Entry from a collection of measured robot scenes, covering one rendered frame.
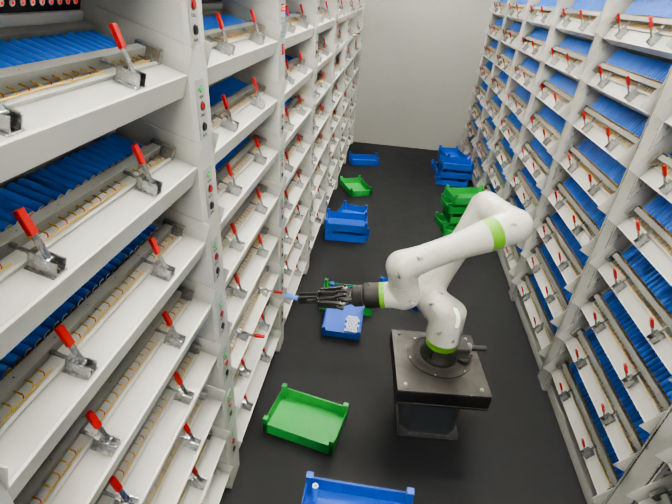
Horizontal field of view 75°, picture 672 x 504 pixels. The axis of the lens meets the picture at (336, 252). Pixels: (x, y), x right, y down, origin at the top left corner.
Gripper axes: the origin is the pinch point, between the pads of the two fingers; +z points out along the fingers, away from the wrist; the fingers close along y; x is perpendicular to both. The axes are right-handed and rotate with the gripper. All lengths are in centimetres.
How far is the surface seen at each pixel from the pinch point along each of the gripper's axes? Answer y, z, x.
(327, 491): -54, -11, -30
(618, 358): -3, -106, -29
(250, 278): -1.9, 18.9, 10.8
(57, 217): -73, 12, 69
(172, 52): -40, 4, 87
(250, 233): -2.0, 14.4, 28.6
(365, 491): -54, -22, -29
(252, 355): -2.3, 26.9, -25.5
